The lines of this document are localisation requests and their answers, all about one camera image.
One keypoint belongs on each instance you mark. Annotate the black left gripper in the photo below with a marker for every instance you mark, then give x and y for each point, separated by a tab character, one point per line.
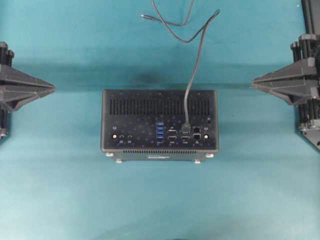
20	89

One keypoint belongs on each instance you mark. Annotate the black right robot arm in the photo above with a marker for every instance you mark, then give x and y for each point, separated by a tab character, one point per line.
298	84

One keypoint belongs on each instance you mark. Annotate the black mini PC box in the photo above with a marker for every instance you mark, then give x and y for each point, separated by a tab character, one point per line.
159	125

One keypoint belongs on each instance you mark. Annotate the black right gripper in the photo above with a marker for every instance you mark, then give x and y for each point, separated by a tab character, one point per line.
306	67

